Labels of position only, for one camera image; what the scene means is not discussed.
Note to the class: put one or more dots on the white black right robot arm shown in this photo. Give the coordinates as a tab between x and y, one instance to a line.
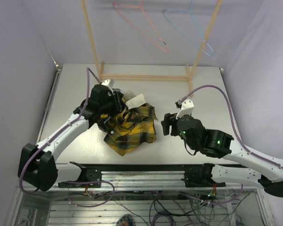
258	169

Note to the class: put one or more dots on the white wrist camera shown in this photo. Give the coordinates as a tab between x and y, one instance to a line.
186	108
108	83

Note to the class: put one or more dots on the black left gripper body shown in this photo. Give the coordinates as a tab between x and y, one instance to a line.
112	105

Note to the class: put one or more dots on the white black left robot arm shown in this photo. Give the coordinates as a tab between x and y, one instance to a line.
37	164

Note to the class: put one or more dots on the yellow green plaid shirt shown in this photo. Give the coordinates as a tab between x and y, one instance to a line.
130	128

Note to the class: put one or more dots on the pink wire hanger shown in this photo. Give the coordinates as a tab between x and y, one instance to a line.
134	13

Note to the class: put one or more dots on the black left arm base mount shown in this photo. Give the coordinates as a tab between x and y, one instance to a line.
75	175

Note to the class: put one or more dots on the black white checked shirt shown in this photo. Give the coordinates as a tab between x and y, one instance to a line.
132	100

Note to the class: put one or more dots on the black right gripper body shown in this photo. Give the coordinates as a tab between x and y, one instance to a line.
170	119

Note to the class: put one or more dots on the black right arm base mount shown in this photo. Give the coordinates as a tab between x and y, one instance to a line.
198	176

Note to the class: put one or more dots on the blue wire hanger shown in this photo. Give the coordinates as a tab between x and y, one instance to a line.
187	25

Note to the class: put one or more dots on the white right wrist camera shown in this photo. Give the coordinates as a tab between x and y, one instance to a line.
186	108

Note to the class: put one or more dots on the wooden clothes rack frame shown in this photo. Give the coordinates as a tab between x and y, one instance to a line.
139	77

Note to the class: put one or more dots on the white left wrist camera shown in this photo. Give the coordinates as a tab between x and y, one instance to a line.
108	83

